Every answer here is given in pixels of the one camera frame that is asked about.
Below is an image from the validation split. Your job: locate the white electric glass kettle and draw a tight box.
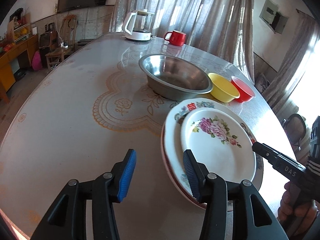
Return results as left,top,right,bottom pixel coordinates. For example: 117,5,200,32
121,9,155,42

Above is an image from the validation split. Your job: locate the wall electrical panel box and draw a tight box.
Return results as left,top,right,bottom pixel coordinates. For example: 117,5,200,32
259,0,289,35

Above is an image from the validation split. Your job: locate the red mug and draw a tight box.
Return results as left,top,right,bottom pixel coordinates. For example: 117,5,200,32
164,30,187,47

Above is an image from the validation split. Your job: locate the red plastic bowl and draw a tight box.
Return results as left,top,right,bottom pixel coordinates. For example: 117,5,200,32
230,76,255,103

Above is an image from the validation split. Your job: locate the white plate with purple floral rim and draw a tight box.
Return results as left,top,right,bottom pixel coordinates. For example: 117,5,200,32
161,127,209,209

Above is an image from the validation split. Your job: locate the pink bag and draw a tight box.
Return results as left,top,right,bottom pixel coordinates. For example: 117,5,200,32
31,50,43,72

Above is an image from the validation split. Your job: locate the small wooden desk shelf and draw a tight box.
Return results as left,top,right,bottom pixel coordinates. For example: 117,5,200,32
7,17,32,42

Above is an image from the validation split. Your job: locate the white plate with red characters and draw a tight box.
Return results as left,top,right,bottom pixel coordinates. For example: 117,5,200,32
162,99,263,203

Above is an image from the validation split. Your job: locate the yellow plastic bowl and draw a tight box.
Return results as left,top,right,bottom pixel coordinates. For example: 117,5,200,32
208,73,240,103

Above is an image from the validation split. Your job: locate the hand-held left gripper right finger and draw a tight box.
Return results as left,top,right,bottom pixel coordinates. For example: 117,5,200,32
182,149,288,240

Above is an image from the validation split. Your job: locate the wide sheer grey curtain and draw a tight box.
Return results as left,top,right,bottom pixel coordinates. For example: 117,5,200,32
109,0,258,80

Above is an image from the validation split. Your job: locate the white plate with pink roses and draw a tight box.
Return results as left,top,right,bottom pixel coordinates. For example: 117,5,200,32
180,109,257,188

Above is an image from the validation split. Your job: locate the stainless steel bowl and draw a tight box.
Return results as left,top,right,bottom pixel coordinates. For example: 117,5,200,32
138,54,213,101

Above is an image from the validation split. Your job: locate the orange wooden desk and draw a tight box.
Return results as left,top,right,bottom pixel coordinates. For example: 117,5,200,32
0,34,38,103

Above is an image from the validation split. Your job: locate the dark round mesh frame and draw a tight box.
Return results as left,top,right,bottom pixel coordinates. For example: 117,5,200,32
282,114,307,150

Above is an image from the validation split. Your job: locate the black portable speaker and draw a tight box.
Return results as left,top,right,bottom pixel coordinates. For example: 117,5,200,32
39,31,57,67

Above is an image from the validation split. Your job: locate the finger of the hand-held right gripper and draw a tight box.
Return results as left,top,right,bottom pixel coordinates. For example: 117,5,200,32
252,142,278,165

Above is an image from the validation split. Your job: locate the wooden chair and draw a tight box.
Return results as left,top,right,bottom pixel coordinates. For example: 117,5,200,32
45,15,78,68

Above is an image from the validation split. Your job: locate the person's right hand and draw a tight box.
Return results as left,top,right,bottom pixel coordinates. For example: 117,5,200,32
277,181,318,225

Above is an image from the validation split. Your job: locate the patterned cushion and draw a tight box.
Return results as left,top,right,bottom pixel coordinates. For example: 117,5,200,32
255,72,270,93

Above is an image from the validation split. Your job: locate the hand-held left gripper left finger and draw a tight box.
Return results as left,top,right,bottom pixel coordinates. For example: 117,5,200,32
30,149,137,240

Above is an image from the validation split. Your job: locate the narrow sheer grey curtain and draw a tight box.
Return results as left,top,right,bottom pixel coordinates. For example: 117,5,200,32
261,12,320,113

